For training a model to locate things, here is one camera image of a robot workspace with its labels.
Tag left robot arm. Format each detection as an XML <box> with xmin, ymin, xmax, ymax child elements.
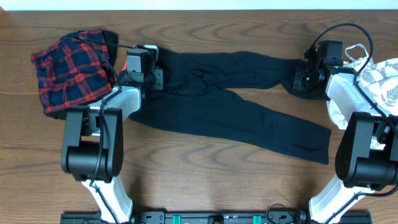
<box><xmin>60</xmin><ymin>45</ymin><xmax>164</xmax><ymax>223</ymax></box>

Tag red navy plaid garment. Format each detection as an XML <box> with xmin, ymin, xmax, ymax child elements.
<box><xmin>30</xmin><ymin>29</ymin><xmax>116</xmax><ymax>114</ymax></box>

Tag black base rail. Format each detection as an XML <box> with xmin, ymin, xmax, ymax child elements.
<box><xmin>60</xmin><ymin>208</ymin><xmax>373</xmax><ymax>224</ymax></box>

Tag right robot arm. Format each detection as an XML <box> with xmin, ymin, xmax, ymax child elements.
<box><xmin>292</xmin><ymin>40</ymin><xmax>397</xmax><ymax>223</ymax></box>

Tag left black cable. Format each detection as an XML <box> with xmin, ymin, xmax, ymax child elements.
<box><xmin>77</xmin><ymin>35</ymin><xmax>137</xmax><ymax>224</ymax></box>

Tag white fern print garment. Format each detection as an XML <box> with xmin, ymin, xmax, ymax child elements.
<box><xmin>326</xmin><ymin>44</ymin><xmax>397</xmax><ymax>130</ymax></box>

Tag black leggings with red waistband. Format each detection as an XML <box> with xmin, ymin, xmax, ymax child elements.
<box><xmin>130</xmin><ymin>49</ymin><xmax>331</xmax><ymax>164</ymax></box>

